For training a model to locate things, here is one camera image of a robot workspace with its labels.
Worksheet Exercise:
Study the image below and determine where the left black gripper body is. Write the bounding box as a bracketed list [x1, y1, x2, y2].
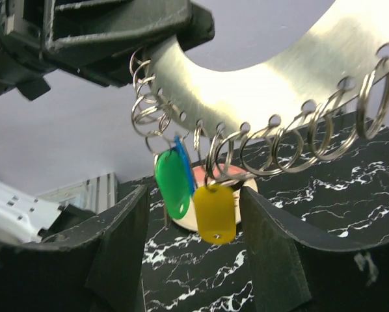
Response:
[0, 1, 215, 101]

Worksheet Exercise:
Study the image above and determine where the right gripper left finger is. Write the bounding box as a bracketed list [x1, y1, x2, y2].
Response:
[0, 185, 149, 311]

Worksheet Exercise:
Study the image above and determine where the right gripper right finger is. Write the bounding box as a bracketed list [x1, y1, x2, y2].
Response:
[240, 187, 389, 311]

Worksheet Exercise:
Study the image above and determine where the yellow key tag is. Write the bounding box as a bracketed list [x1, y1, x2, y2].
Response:
[193, 184, 236, 244]

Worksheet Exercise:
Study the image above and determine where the green key tag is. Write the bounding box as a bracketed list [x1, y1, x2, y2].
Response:
[154, 148, 191, 220]

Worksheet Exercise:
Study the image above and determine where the pink plate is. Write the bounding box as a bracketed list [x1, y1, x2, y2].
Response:
[154, 152, 259, 232]

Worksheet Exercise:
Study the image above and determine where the blue key tag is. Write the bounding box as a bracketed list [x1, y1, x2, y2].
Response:
[174, 135, 197, 195]

